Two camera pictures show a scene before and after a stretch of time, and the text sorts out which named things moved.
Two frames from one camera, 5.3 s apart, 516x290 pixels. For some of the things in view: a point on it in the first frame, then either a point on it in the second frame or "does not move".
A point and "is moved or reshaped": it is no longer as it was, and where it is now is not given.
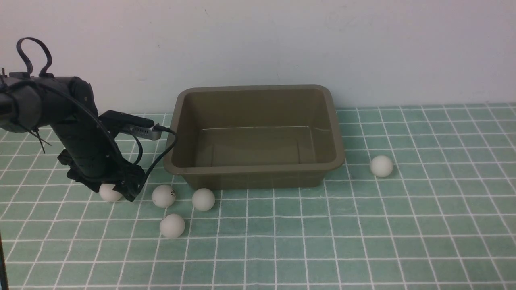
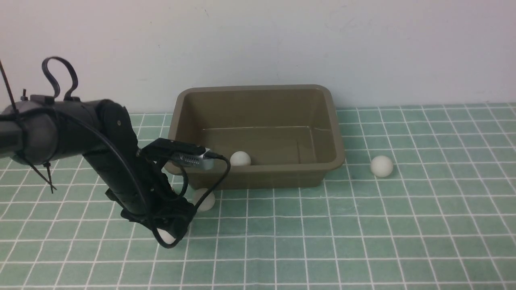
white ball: [107, 192] is moved or reshaped
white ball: [381, 166] does not move
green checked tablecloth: [424, 199] does not move
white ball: [203, 199] does not move
